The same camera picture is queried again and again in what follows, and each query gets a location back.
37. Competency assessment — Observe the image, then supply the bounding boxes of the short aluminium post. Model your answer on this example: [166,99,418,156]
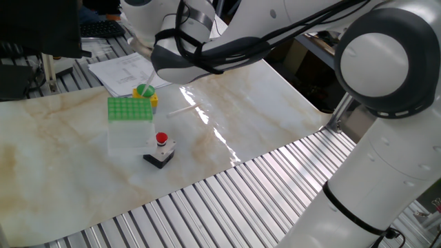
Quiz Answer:
[41,53,59,94]

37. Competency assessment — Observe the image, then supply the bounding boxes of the clear pipette box green rack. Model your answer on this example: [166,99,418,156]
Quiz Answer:
[105,96,158,158]

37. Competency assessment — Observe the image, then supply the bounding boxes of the stack of printed paper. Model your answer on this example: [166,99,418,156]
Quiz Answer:
[88,51,173,98]

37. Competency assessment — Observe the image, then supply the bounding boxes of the black device case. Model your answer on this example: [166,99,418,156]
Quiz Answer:
[0,63,35,101]

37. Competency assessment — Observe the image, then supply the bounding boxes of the black monitor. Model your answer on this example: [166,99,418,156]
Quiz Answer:
[0,0,92,59]

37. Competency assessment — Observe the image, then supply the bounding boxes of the black camera cable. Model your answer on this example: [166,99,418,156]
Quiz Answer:
[174,0,407,248]

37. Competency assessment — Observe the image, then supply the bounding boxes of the whitish large pipette tip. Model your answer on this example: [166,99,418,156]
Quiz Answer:
[140,70,156,97]

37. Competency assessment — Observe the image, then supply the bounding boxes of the aluminium frame post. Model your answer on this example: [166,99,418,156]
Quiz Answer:
[326,92,356,134]

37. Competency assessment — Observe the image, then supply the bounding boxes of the metal shelf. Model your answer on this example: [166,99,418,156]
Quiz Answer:
[295,32,337,69]

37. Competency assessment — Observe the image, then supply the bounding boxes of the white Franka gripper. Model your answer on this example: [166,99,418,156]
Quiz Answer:
[127,34,154,62]

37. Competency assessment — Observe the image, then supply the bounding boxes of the green button yellow box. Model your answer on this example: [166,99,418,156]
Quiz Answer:
[132,83,159,113]

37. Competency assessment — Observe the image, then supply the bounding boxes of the black keyboard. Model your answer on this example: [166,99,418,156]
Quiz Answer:
[79,19,126,39]

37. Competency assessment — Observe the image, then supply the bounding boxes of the red push button switch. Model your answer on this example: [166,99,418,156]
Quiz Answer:
[143,132,176,169]

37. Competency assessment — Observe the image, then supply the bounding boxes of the clear large pipette tip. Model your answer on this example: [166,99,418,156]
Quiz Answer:
[166,103,203,118]

